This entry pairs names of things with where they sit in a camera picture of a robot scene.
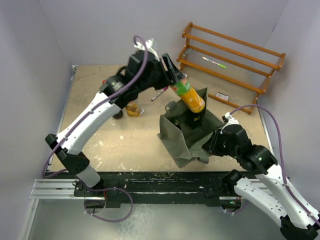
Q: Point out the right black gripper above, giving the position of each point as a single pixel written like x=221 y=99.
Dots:
x=210 y=145

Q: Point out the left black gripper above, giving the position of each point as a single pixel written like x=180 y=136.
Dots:
x=169 y=76

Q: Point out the green bottle white cap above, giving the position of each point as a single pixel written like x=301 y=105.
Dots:
x=183 y=89

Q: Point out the green canvas bag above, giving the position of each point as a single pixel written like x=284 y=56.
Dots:
x=185 y=145

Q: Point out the blue white beverage carton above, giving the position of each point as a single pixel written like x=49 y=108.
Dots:
x=134 y=109

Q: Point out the glass cola bottle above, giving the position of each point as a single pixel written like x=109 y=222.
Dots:
x=117 y=115

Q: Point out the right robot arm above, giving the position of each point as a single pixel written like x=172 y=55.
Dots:
x=296 y=218

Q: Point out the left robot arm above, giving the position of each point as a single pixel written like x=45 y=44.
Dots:
x=144 y=70

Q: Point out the purple marker pen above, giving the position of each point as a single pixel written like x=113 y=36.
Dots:
x=159 y=93

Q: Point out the wooden shelf rack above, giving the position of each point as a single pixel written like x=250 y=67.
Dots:
x=249 y=67

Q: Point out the dark green glass bottle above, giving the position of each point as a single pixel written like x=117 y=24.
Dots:
x=194 y=120

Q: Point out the small red white packet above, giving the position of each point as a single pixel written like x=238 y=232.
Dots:
x=222 y=96

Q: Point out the green marker pen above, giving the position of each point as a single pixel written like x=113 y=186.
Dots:
x=213 y=62

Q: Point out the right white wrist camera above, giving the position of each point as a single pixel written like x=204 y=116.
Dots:
x=228 y=119

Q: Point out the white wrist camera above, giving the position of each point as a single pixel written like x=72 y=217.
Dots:
x=228 y=119
x=149 y=45

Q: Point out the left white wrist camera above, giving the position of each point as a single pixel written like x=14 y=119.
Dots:
x=149 y=45

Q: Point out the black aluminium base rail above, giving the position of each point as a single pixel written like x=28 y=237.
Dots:
x=209 y=188

